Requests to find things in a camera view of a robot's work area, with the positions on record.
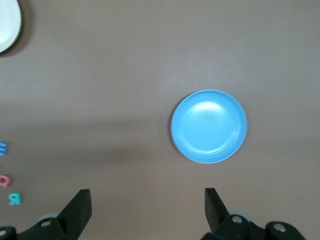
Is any blue plate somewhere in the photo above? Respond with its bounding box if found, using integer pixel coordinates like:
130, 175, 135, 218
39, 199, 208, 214
170, 89, 249, 165

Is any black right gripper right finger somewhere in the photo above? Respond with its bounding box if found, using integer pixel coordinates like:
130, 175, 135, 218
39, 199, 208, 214
201, 187, 306, 240

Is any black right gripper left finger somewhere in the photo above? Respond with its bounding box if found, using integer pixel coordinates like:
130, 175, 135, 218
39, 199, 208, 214
0, 189, 93, 240

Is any pink uppercase letter Q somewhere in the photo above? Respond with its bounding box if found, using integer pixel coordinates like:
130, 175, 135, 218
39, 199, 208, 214
0, 174, 12, 189

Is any teal uppercase letter R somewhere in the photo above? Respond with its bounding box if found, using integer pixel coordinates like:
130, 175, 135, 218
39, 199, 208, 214
8, 192, 23, 206

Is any beige plate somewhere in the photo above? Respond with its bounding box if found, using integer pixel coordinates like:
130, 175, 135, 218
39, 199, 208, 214
0, 0, 23, 55

